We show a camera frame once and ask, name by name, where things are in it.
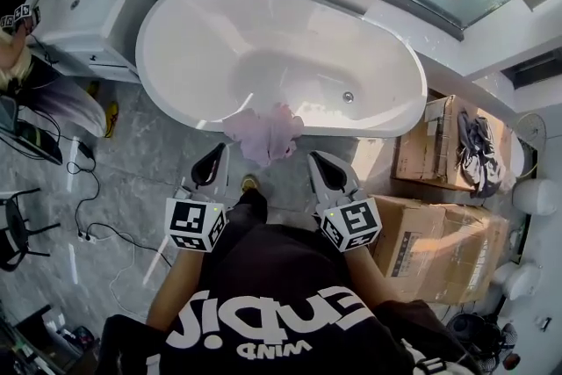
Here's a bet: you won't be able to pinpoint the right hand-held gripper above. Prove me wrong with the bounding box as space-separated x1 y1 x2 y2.
306 151 382 254

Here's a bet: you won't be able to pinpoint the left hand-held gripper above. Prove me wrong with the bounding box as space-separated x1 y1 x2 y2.
165 142 229 254

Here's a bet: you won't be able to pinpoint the pink waffle-weave cloth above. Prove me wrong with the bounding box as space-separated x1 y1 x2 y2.
221 102 306 168

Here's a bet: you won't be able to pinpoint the person's left forearm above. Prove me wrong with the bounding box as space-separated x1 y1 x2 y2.
147 248 205 326

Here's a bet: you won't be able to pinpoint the person's right forearm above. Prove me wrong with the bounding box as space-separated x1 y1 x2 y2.
344 248 407 308

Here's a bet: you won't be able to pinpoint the person's black trousers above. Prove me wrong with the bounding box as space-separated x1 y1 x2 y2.
226 188 269 229

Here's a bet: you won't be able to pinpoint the small cardboard box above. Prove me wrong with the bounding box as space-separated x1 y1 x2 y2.
390 94 515 194

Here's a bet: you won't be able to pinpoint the person's black printed shirt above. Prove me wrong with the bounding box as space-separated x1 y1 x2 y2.
98 223 484 375

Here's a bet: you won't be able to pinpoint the white oval bathtub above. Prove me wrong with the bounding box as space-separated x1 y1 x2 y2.
134 0 429 140

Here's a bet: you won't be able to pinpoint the large taped cardboard box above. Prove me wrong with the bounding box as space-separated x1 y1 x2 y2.
367 192 513 306

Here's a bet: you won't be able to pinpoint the grey crumpled clothes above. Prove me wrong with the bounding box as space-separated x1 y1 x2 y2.
455 109 508 198

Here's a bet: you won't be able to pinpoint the black and grey backpack rig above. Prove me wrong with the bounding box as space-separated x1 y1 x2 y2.
0 94 65 166

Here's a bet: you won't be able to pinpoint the white oval lid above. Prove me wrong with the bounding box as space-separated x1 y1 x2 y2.
511 138 539 179

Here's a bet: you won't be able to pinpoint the white vanity cabinet with sink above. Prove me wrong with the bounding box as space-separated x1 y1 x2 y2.
25 0 159 83

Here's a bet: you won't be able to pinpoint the black metal stool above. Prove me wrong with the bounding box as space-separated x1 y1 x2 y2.
0 187 61 273

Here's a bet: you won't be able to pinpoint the black equipment pile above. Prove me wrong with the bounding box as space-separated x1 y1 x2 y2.
446 311 523 375

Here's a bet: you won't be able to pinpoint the white ceramic toilet bowl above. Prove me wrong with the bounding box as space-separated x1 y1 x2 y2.
494 262 544 300
512 178 562 216

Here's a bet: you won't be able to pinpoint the brown open box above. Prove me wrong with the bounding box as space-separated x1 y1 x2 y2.
12 306 101 370

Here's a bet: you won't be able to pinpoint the black framed window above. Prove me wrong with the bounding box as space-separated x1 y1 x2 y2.
500 50 562 91

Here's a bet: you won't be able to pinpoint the white floor cable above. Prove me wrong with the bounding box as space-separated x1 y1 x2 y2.
108 241 153 320

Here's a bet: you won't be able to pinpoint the black power adapter with cable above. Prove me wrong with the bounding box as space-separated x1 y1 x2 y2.
65 131 175 271

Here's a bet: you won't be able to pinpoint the person's white backpack strap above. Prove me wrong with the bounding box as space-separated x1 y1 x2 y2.
401 337 449 375

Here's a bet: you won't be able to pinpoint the round wire fan guard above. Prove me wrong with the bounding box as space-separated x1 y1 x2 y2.
516 112 548 146

